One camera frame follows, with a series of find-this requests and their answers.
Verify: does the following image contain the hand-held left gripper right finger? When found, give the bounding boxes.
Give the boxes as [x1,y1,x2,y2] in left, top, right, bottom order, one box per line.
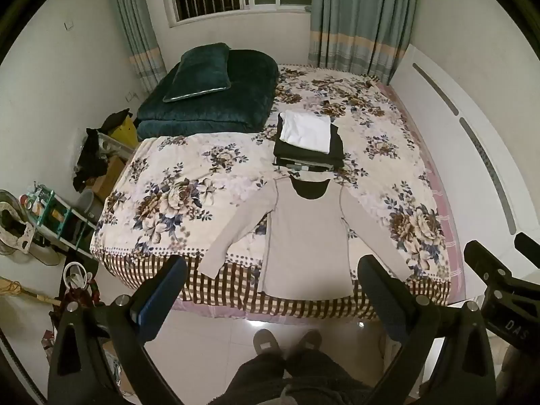
[356,255,497,405]

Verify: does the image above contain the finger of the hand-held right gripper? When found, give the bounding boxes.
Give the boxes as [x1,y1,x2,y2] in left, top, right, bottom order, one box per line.
[463,240,526,293]
[513,232,540,269]

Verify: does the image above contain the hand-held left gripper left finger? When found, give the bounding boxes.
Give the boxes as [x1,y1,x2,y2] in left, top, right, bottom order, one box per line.
[47,255,188,405]

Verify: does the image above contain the beige long-sleeve shirt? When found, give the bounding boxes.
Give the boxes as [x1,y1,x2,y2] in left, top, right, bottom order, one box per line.
[197,175,412,301]

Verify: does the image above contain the person's right forearm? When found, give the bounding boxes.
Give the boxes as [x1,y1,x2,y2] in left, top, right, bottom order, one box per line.
[497,337,540,405]

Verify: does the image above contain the black folded clothes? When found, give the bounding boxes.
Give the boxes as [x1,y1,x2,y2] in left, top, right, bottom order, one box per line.
[273,114,345,168]

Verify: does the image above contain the black hanging clothes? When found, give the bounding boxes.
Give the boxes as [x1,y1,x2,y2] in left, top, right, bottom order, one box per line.
[73,109,132,194]

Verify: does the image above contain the person's right shoe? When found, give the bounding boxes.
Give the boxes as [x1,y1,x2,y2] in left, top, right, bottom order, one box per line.
[290,329,324,358]

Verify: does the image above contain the person's shoe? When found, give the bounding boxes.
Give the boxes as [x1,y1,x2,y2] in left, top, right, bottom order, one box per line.
[290,329,324,358]
[252,328,284,361]

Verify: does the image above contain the person's dark pants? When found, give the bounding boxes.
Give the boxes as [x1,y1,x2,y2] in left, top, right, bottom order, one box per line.
[217,348,382,405]

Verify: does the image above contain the person's left shoe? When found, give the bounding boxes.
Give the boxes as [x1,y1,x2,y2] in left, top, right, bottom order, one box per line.
[252,328,284,361]

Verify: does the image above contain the grey bucket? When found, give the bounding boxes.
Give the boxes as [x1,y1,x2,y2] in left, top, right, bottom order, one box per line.
[75,189,105,222]

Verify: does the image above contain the wooden broom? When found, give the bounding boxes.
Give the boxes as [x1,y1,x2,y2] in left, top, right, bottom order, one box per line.
[0,275,63,305]

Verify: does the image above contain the white headboard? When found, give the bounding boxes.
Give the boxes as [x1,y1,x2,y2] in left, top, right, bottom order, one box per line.
[387,44,540,304]

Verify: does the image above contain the floral bed sheet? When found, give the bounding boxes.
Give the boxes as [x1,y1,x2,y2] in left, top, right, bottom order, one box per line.
[90,63,465,320]

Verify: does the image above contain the teal shelf rack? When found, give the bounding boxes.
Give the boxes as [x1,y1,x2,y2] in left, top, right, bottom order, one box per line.
[22,182,99,256]

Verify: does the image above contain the cardboard box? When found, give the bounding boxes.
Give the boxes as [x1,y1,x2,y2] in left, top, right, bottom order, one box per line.
[90,155,127,201]

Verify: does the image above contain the grey striped folded garment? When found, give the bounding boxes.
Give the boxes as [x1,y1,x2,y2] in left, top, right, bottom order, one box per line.
[274,158,338,179]

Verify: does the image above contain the standing fan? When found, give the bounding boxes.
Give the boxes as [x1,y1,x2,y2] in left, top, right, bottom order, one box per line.
[0,189,57,267]

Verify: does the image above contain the yellow box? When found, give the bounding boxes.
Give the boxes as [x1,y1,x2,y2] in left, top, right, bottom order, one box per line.
[109,119,140,145]

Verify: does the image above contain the white folded garment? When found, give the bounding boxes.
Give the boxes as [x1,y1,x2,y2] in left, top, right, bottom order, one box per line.
[279,111,332,155]

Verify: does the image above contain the dark green folded quilt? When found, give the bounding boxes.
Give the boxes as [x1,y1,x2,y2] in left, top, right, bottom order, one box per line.
[136,49,280,141]

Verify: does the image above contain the dark green pillow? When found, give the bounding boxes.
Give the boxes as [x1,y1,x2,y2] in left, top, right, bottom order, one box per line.
[162,42,233,104]

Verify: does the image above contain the green striped curtain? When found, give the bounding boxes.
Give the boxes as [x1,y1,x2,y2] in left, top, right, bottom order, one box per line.
[105,0,168,93]
[307,0,422,86]

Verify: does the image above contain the white coiled cable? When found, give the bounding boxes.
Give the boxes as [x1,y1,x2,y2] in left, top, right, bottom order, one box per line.
[62,261,92,294]

